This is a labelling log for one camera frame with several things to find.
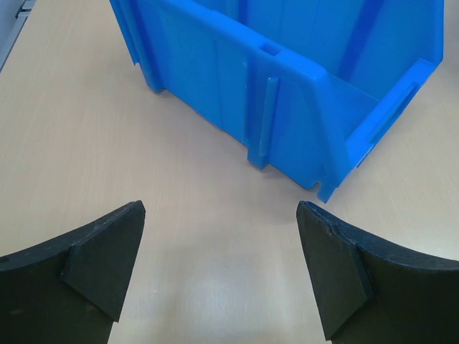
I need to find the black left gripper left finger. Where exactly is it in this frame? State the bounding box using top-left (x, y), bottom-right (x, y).
top-left (1, 201), bottom-right (146, 343)

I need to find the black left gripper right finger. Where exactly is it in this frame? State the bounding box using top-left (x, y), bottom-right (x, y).
top-left (296, 201), bottom-right (458, 343)

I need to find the small blue plastic bin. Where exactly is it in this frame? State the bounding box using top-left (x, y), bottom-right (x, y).
top-left (111, 1), bottom-right (444, 201)

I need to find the aluminium side frame rail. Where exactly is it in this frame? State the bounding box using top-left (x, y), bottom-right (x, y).
top-left (0, 0), bottom-right (36, 71)

